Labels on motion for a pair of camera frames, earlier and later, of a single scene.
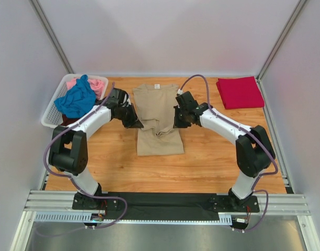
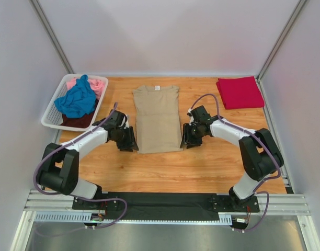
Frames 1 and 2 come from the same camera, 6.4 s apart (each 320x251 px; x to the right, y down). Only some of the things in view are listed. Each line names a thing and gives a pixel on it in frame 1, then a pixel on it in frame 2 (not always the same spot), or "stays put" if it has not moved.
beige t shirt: x=156 y=106 stays put
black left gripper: x=129 y=118 to x=128 y=138
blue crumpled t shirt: x=78 y=100 stays put
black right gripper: x=181 y=118 to x=189 y=136
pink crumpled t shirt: x=98 y=86 stays put
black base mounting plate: x=165 y=206 stays put
